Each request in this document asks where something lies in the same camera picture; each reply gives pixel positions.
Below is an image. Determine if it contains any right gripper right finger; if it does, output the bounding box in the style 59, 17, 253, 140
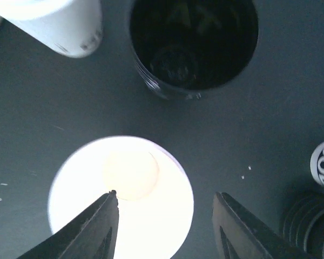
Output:
212, 192, 313, 259

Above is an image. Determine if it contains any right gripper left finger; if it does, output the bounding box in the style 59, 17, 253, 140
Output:
18, 190, 119, 259

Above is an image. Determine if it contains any white paper coffee cup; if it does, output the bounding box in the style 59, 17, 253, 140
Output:
48, 136, 194, 258

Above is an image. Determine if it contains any black paper coffee cup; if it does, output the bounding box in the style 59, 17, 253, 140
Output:
127, 1, 259, 100

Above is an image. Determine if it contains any stack of white cups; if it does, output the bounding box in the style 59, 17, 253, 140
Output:
280, 142, 324, 258

